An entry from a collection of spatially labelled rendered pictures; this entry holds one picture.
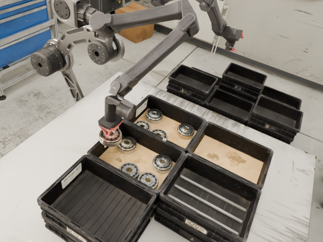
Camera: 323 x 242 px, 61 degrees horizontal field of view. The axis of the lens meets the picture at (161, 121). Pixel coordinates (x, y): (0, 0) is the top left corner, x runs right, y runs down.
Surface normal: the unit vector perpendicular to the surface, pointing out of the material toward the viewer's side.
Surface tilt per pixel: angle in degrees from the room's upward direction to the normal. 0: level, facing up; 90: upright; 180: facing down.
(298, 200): 0
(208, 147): 0
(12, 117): 0
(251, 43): 90
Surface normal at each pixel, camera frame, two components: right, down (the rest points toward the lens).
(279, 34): -0.46, 0.55
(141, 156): 0.14, -0.73
